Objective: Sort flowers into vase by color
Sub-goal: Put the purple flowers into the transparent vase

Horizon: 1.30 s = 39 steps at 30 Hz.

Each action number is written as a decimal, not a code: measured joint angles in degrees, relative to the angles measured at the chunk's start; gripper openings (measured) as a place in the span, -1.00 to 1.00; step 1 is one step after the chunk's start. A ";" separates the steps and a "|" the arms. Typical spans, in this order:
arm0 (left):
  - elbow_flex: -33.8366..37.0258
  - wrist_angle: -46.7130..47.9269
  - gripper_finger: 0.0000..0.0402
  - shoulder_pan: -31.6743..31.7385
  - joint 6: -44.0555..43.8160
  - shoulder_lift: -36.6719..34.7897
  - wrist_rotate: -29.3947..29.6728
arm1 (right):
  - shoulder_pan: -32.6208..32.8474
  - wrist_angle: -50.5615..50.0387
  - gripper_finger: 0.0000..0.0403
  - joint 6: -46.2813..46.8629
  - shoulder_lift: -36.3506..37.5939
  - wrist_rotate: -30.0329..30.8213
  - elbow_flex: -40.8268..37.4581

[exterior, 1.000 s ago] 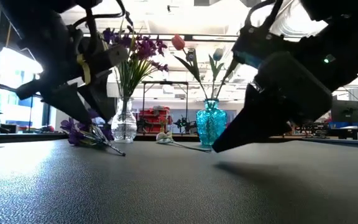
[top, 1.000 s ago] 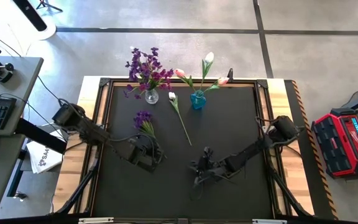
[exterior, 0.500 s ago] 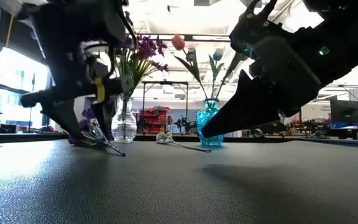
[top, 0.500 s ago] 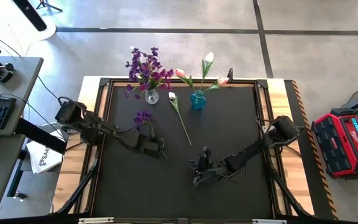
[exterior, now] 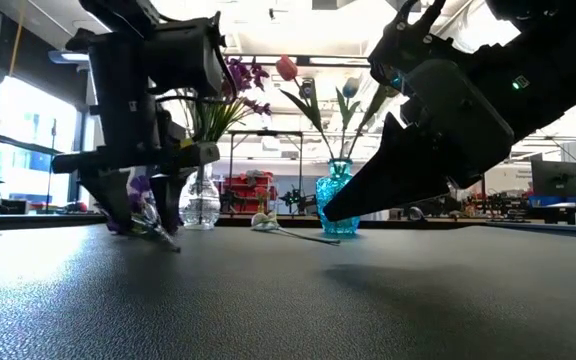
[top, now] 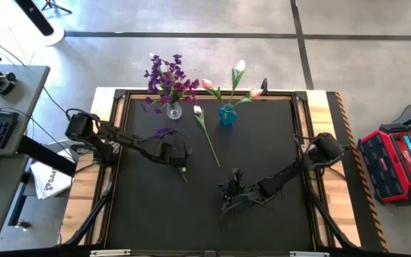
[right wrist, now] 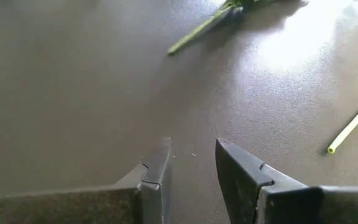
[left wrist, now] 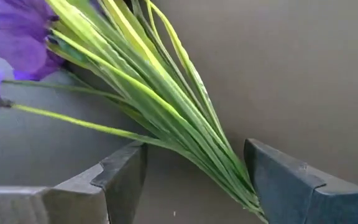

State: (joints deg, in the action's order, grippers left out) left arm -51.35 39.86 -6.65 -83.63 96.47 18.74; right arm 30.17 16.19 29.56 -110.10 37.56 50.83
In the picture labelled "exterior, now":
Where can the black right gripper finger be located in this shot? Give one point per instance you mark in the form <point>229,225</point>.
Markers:
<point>393,180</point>

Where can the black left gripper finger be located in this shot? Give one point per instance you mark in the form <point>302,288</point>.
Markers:
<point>110,200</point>
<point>173,200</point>

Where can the clear glass vase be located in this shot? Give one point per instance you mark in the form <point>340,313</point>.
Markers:
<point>203,205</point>

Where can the blue glass vase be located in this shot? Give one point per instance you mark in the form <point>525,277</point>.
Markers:
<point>335,182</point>

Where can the red tulip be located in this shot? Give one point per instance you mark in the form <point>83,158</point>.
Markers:
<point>286,68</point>

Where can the black background robot arm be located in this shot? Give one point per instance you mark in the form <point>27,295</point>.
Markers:
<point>298,199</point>

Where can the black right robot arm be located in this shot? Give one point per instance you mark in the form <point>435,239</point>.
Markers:
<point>558,60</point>

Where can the red storage bins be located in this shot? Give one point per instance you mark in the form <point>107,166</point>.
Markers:
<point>245,187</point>

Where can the black monitor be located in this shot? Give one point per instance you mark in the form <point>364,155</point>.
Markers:
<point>555,177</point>

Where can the black table mat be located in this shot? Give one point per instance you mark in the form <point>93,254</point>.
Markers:
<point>268,300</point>

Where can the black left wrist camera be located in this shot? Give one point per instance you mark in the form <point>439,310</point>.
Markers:
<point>183,55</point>

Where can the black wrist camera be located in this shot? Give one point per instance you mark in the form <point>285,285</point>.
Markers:
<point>410,45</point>
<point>183,55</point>

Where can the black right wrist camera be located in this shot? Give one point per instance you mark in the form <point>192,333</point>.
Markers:
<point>410,45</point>

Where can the black ceiling camera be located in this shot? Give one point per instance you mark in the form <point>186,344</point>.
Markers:
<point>308,89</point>

